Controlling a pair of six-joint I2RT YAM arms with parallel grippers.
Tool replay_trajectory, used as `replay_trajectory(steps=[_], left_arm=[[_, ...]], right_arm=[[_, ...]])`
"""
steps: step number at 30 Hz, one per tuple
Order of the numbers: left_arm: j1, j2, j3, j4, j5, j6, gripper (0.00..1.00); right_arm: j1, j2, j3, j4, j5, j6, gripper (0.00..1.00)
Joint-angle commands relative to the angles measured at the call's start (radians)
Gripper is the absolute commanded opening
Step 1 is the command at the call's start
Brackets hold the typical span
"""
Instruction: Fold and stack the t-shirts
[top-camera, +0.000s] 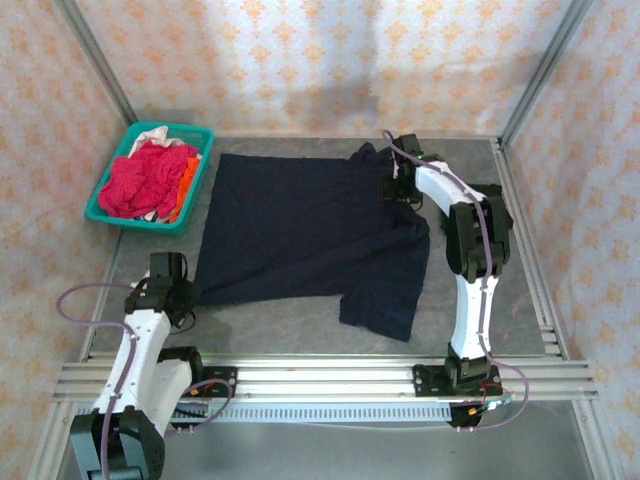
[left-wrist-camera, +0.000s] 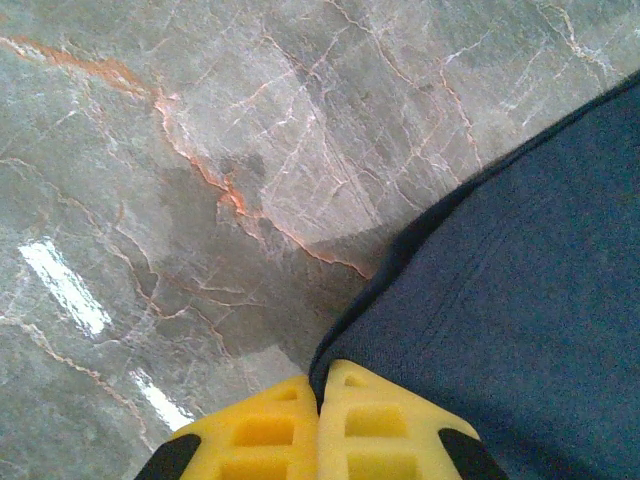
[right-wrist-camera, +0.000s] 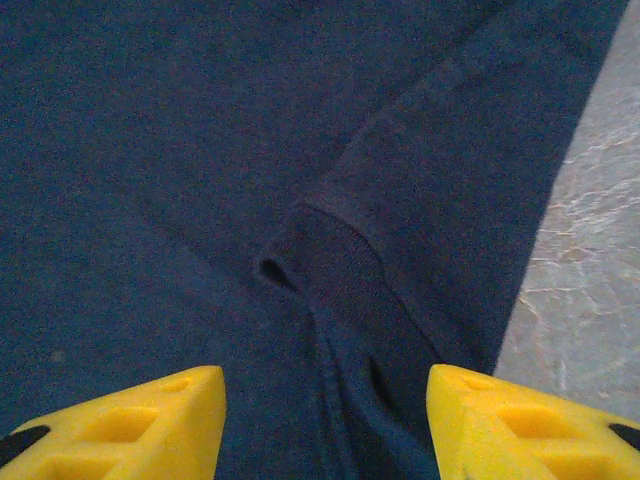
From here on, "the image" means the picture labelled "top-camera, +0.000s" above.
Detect red t-shirt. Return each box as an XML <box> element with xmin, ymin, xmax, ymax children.
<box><xmin>97</xmin><ymin>141</ymin><xmax>200</xmax><ymax>220</ymax></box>

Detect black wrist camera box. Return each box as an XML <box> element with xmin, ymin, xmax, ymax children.
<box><xmin>394</xmin><ymin>133</ymin><xmax>422</xmax><ymax>157</ymax></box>
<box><xmin>148</xmin><ymin>252</ymin><xmax>188</xmax><ymax>281</ymax></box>

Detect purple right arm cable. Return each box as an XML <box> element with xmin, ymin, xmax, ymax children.
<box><xmin>382</xmin><ymin>129</ymin><xmax>530</xmax><ymax>434</ymax></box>

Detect slotted grey cable tray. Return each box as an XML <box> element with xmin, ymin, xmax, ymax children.
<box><xmin>172</xmin><ymin>403</ymin><xmax>454</xmax><ymax>424</ymax></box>

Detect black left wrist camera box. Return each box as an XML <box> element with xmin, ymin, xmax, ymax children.
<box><xmin>148</xmin><ymin>252</ymin><xmax>188</xmax><ymax>281</ymax></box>

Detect orange t-shirt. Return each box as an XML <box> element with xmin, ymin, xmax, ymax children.
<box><xmin>167</xmin><ymin>155</ymin><xmax>204</xmax><ymax>225</ymax></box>

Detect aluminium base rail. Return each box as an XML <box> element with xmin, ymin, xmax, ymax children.
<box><xmin>52</xmin><ymin>352</ymin><xmax>599</xmax><ymax>401</ymax></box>

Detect navy blue t-shirt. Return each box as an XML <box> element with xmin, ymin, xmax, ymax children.
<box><xmin>192</xmin><ymin>141</ymin><xmax>432</xmax><ymax>344</ymax></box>

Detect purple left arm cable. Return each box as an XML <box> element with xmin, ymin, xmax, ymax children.
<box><xmin>56</xmin><ymin>282</ymin><xmax>235</xmax><ymax>480</ymax></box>

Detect teal plastic basket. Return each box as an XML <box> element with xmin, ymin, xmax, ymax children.
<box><xmin>83</xmin><ymin>121</ymin><xmax>216</xmax><ymax>236</ymax></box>

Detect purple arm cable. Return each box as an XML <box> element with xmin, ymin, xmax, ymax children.
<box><xmin>56</xmin><ymin>282</ymin><xmax>235</xmax><ymax>480</ymax></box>
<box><xmin>382</xmin><ymin>129</ymin><xmax>530</xmax><ymax>434</ymax></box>

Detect aluminium frame post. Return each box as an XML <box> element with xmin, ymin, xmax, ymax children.
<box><xmin>499</xmin><ymin>0</ymin><xmax>596</xmax><ymax>146</ymax></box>
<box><xmin>54</xmin><ymin>0</ymin><xmax>139</xmax><ymax>124</ymax></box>

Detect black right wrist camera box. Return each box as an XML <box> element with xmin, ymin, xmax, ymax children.
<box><xmin>394</xmin><ymin>133</ymin><xmax>422</xmax><ymax>157</ymax></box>

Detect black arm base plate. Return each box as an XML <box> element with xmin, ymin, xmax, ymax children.
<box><xmin>412</xmin><ymin>363</ymin><xmax>501</xmax><ymax>399</ymax></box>
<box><xmin>198</xmin><ymin>366</ymin><xmax>239</xmax><ymax>399</ymax></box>

